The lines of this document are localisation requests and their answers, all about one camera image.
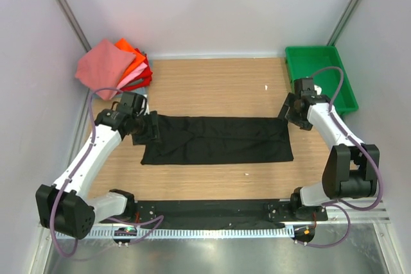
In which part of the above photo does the white slotted cable duct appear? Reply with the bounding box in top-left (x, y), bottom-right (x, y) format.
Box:
top-left (84, 225), bottom-right (294, 240)

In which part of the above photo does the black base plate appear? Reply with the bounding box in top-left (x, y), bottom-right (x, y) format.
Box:
top-left (99, 198), bottom-right (328, 230)

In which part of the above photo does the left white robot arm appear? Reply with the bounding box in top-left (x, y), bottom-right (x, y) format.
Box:
top-left (35, 92), bottom-right (159, 239)

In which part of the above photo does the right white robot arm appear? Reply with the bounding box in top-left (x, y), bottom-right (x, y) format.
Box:
top-left (279, 77), bottom-right (383, 220)

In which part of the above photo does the green plastic tray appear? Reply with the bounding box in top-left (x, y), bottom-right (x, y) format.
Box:
top-left (285, 46), bottom-right (358, 116)

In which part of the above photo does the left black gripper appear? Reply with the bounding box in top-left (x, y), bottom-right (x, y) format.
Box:
top-left (132, 110), bottom-right (163, 145)

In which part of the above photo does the orange folded shirt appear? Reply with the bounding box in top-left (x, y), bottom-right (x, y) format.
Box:
top-left (115, 38), bottom-right (146, 79)

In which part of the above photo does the aluminium frame rail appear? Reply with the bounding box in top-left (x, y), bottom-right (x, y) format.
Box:
top-left (38, 196), bottom-right (391, 227)

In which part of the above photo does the red folded shirt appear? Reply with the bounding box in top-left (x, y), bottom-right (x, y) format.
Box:
top-left (118, 53), bottom-right (153, 91)

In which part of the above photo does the salmon pink folded shirt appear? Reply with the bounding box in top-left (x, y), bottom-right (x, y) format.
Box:
top-left (75, 39), bottom-right (132, 91)

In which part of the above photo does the light pink folded shirt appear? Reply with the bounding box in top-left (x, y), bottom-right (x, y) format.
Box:
top-left (117, 62), bottom-right (148, 89)

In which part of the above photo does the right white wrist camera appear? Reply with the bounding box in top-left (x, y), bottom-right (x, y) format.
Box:
top-left (314, 85), bottom-right (322, 95)

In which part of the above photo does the grey blue folded shirt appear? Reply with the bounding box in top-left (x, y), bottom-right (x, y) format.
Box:
top-left (132, 59), bottom-right (153, 94)

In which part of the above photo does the black t shirt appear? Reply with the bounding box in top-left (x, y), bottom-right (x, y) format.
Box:
top-left (141, 115), bottom-right (293, 165)

